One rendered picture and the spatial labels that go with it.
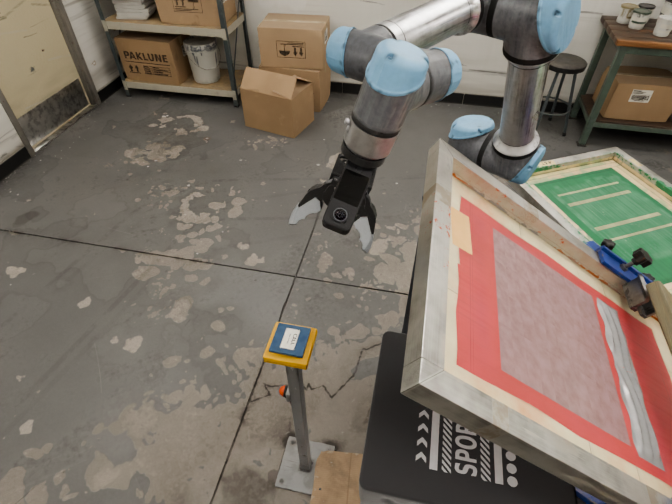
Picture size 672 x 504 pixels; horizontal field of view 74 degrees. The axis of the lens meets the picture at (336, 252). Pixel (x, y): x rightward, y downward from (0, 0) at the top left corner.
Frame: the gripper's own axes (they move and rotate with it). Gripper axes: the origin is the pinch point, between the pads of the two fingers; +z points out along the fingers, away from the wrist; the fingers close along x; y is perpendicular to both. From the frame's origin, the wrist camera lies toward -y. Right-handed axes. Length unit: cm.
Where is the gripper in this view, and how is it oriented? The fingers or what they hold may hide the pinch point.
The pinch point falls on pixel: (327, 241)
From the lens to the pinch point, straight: 81.0
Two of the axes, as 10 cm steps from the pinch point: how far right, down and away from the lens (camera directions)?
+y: 2.1, -6.8, 7.0
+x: -9.4, -3.5, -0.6
